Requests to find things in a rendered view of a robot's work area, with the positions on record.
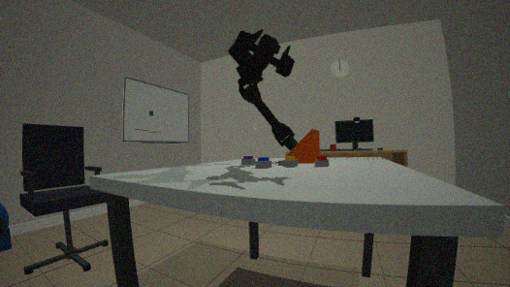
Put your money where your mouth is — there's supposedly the blue button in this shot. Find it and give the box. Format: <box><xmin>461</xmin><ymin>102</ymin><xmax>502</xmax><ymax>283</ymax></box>
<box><xmin>255</xmin><ymin>157</ymin><xmax>271</xmax><ymax>169</ymax></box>

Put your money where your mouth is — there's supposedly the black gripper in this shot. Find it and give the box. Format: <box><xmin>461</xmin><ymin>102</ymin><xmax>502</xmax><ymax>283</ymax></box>
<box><xmin>233</xmin><ymin>29</ymin><xmax>295</xmax><ymax>78</ymax></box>

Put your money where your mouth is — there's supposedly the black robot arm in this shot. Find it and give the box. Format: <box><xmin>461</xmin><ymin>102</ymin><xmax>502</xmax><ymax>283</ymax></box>
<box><xmin>228</xmin><ymin>34</ymin><xmax>298</xmax><ymax>151</ymax></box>

